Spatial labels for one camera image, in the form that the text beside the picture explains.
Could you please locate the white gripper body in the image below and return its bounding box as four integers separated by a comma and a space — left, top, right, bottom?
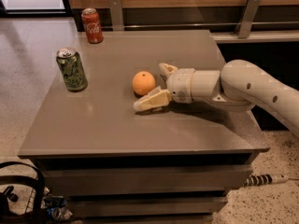
166, 68, 220, 104

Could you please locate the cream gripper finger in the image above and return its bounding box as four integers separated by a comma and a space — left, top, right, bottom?
159, 63, 178, 78
133, 86, 173, 112

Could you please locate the orange fruit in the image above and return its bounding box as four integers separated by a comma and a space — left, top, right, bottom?
132, 71, 156, 95

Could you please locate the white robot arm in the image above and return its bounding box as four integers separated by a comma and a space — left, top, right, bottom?
134, 60, 299, 135

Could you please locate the red cola can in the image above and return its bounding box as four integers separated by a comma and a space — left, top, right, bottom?
81, 7, 104, 44

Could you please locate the green soda can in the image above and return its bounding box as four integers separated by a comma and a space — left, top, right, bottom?
56, 48, 88, 92

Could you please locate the white power strip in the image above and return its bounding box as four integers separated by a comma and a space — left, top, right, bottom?
243, 174, 289, 187

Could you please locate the crushed can in basket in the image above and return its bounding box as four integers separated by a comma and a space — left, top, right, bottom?
44, 196, 73, 220

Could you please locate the left metal bracket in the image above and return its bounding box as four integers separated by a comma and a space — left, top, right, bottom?
108, 0, 124, 31

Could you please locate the metal bracket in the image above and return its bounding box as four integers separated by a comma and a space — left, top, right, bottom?
108, 0, 124, 31
235, 0, 261, 39

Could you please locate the right metal bracket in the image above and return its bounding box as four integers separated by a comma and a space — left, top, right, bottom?
235, 0, 261, 39

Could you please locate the metal rail bar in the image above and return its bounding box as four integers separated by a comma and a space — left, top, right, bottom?
102, 21, 299, 30

